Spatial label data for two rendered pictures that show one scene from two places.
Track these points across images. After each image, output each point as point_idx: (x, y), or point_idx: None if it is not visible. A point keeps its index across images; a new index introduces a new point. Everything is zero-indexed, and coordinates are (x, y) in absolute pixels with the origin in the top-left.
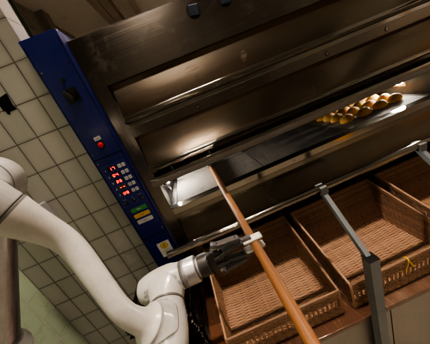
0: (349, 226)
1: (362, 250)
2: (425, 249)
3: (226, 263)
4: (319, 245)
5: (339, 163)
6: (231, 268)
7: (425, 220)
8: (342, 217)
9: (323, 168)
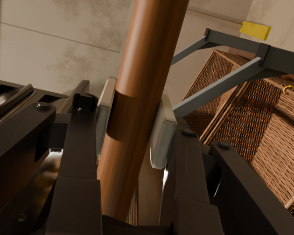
0: (206, 87)
1: (248, 65)
2: (270, 81)
3: (202, 211)
4: (285, 203)
5: (148, 186)
6: None
7: (239, 100)
8: (189, 97)
9: (145, 205)
